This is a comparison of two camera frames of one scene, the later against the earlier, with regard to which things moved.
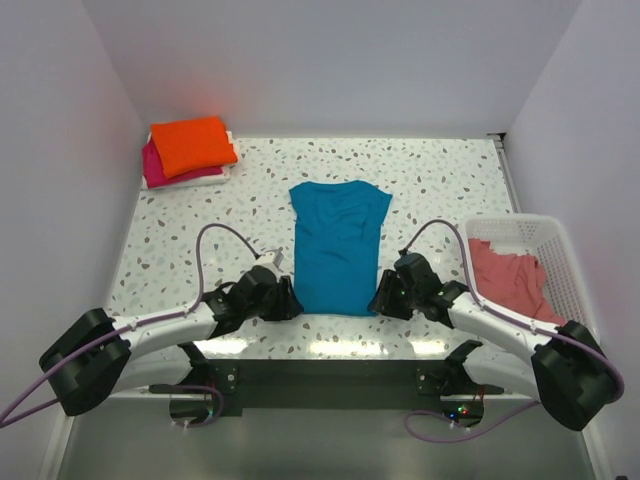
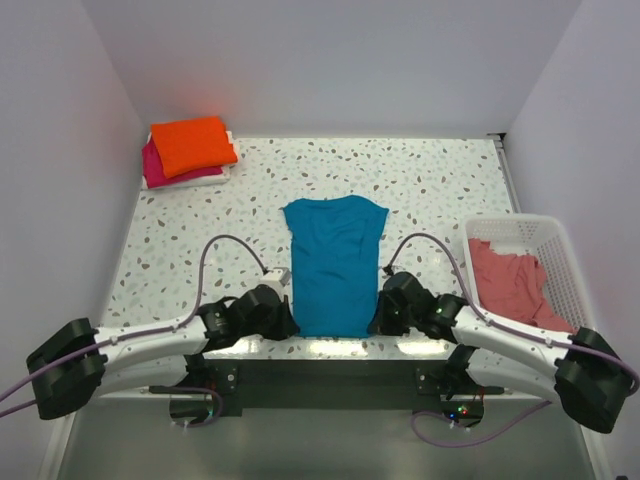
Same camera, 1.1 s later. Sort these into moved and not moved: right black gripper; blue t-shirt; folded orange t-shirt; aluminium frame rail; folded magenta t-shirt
Moved: blue t-shirt; right black gripper
Not moved: folded magenta t-shirt; aluminium frame rail; folded orange t-shirt
